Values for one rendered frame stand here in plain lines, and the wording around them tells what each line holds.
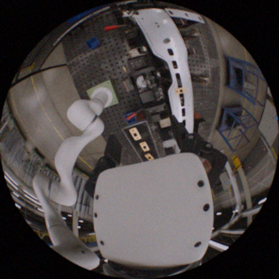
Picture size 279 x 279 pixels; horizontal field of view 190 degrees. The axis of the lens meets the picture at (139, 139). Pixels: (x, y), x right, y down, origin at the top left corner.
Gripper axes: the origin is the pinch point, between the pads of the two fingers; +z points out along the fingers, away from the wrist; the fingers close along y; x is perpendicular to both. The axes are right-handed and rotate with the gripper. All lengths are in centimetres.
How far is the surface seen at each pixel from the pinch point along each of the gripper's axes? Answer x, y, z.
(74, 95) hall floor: 26, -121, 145
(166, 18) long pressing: 43, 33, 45
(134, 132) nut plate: -21.0, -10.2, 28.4
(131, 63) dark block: 12.5, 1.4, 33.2
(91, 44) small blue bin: 56, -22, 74
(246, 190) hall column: -547, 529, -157
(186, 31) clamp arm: 30, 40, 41
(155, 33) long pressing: 30, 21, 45
